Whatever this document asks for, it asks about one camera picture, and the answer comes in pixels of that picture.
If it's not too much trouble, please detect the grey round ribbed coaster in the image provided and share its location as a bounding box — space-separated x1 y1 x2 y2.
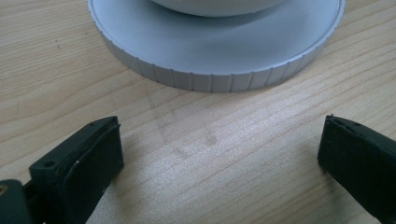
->
86 0 347 93

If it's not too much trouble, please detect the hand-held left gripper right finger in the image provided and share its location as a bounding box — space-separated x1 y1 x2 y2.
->
317 114 396 224

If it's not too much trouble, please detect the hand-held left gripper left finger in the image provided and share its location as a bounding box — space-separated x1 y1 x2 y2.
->
28 116 125 224

